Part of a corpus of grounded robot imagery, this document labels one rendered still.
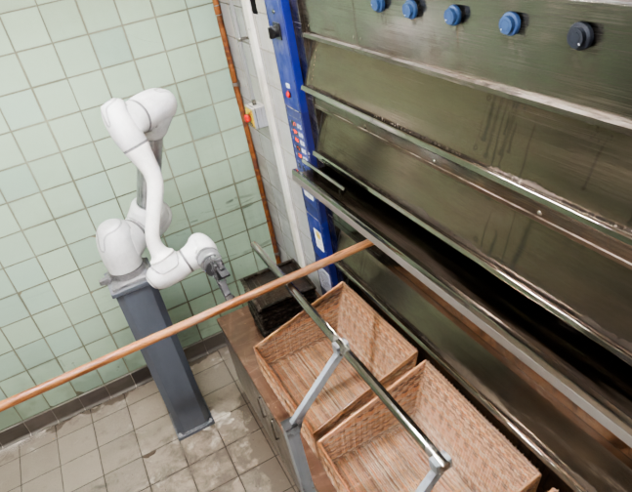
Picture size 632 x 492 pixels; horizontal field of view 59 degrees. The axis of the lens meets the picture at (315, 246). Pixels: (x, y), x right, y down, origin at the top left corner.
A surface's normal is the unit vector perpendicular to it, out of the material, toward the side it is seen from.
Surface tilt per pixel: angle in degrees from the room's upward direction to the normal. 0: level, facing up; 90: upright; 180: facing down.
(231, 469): 0
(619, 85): 90
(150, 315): 90
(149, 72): 90
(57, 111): 90
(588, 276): 70
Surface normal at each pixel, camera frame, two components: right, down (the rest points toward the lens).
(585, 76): -0.88, 0.37
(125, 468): -0.16, -0.82
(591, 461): -0.89, 0.09
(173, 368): 0.46, 0.43
